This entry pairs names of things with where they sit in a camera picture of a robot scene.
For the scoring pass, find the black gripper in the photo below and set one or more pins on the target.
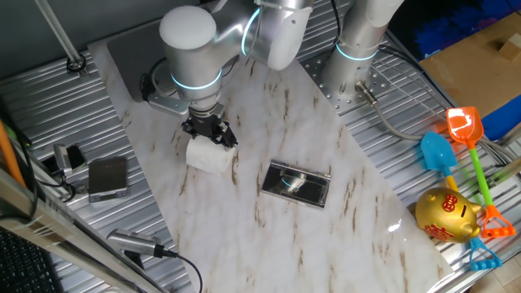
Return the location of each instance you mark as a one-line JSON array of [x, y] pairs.
[[207, 121]]

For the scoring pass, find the white toilet paper roll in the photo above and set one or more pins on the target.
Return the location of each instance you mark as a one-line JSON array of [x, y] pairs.
[[207, 156]]

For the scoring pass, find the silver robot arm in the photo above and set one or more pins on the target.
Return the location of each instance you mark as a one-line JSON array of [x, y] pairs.
[[195, 61]]

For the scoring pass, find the shiny metal paper shelf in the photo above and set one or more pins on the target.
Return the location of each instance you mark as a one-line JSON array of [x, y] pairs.
[[295, 187]]

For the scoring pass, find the silver digital scale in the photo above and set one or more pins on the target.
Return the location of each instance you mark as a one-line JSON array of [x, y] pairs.
[[108, 179]]

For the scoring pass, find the marble pattern board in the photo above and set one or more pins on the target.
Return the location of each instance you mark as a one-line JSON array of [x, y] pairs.
[[285, 252]]

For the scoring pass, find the metal stand pole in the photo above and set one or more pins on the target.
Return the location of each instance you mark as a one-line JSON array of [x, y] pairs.
[[61, 36]]

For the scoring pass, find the orange pole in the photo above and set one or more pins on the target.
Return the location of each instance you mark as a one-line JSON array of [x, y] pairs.
[[9, 156]]

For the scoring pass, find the blue toy shovel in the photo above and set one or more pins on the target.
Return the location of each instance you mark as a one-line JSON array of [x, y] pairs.
[[437, 154]]

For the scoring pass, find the black keyboard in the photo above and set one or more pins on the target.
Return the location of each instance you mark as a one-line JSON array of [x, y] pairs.
[[20, 264]]

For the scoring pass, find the gold piggy bank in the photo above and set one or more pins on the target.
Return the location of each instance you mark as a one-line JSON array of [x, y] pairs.
[[445, 215]]

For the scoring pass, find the orange toy shovel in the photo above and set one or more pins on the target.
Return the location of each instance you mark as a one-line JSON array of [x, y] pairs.
[[464, 124]]

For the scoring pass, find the blue fuzzy fabric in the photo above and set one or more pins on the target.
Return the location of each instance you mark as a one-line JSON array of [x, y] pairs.
[[447, 28]]

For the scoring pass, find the brown cardboard box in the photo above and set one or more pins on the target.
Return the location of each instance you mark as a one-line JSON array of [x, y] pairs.
[[468, 69]]

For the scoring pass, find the blue plastic sheet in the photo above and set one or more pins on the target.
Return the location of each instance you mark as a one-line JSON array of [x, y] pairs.
[[502, 124]]

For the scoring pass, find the small wooden block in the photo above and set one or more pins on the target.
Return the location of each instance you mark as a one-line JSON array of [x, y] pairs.
[[512, 46]]

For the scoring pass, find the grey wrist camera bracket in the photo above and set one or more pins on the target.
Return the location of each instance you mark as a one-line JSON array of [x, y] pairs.
[[169, 105]]

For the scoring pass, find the silver ribbed camera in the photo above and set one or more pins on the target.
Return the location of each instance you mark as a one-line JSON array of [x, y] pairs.
[[134, 242]]

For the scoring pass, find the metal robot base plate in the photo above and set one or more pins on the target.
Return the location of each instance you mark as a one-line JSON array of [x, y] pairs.
[[346, 103]]

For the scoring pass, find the aluminium frame beam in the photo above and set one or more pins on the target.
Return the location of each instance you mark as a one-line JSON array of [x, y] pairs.
[[61, 232]]

